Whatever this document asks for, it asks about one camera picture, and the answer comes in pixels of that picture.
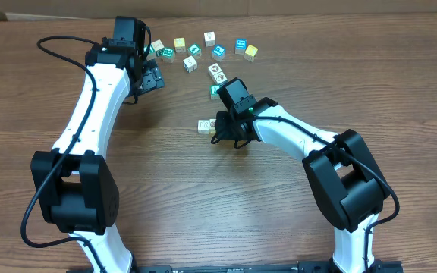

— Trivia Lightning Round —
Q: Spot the white block top centre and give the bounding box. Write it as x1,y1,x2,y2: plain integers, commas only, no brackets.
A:
204,31,216,47

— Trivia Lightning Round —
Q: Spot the yellow top block left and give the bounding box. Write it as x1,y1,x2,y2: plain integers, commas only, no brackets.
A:
174,37,187,53

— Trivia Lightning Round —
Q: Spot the green letter L block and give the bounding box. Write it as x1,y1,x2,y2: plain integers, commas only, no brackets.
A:
210,85,220,100

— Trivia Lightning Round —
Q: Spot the green block number four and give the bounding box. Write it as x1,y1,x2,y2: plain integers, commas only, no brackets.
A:
187,43,202,58

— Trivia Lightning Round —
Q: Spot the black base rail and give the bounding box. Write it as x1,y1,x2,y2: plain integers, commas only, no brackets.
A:
129,260,404,273

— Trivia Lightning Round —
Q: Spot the white engraved block blue side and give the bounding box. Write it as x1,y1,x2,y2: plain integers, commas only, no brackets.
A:
197,120,210,134

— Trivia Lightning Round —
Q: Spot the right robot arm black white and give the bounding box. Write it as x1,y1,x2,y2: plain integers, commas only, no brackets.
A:
211,78,392,272

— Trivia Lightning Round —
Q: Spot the plain wooden block number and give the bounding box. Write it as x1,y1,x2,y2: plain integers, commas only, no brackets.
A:
151,39,165,58

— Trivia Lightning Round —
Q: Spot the blue letter P block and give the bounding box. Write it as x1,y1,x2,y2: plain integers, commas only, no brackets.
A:
212,45,226,61

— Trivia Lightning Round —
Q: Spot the green block far left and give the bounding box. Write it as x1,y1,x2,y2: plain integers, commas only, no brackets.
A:
146,45,156,61

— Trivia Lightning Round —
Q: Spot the blue block top right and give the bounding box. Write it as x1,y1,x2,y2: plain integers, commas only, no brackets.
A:
234,39,247,55

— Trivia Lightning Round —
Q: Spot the white block red picture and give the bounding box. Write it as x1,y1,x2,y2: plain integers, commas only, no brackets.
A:
208,63,222,78
212,72,228,85

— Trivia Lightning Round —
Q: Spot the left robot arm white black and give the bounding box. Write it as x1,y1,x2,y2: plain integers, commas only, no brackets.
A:
20,17,164,272

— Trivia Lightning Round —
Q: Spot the green letter R block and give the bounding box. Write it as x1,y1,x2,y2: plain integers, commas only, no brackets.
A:
162,48,176,63

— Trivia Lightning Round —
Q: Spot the white block yellow side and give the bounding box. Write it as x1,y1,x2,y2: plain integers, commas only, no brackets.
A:
209,119,216,134

